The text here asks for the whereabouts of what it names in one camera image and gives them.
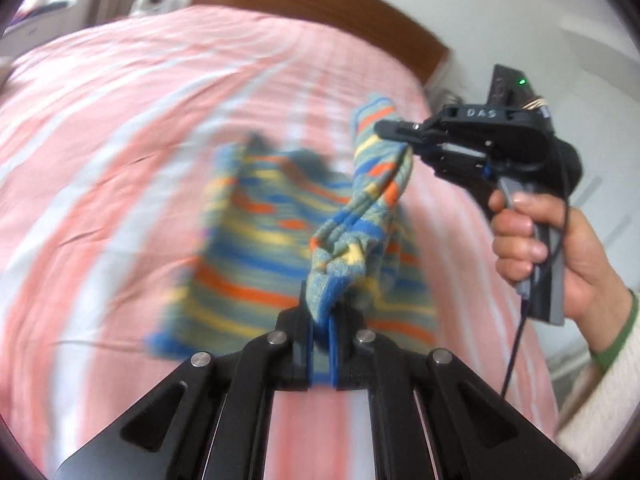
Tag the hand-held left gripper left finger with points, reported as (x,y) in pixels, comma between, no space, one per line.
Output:
(306,350)

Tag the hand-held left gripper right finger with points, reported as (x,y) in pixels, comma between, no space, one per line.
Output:
(334,355)

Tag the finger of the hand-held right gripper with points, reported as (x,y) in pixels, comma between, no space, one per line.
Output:
(400,130)
(427,157)

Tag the striped knit sweater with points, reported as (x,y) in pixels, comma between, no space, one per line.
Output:
(250,260)

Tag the person's right forearm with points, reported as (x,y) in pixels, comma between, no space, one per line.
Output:
(605,400)

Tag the person's right hand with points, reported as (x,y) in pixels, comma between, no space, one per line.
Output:
(585,260)

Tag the wooden headboard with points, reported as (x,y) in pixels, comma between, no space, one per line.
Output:
(325,0)

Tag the pink striped bedspread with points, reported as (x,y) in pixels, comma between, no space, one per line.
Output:
(100,135)

